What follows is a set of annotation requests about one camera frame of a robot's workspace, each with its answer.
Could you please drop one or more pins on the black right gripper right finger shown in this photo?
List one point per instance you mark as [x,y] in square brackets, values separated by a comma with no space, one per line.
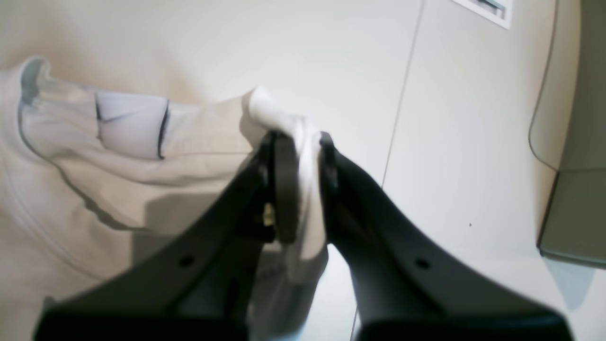
[406,286]

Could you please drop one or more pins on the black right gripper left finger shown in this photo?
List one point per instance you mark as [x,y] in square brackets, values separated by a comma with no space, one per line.
[198,287]

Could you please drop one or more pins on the white T-shirt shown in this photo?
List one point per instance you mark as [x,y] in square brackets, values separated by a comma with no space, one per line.
[91,177]

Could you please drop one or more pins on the grey object at table edge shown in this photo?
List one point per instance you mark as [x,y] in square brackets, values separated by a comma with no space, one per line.
[568,134]

